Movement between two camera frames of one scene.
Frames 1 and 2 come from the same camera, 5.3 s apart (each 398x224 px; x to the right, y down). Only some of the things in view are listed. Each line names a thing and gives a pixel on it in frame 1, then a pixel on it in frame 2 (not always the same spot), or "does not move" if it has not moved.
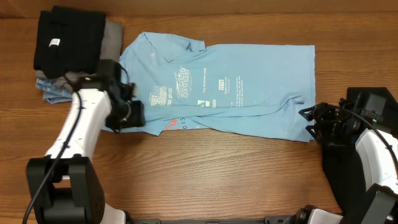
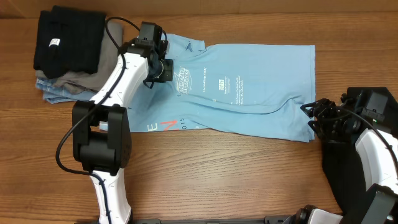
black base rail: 268,219 does not move
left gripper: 137,119 → 168,74
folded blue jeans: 53,92 does not move
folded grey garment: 112,46 does not move
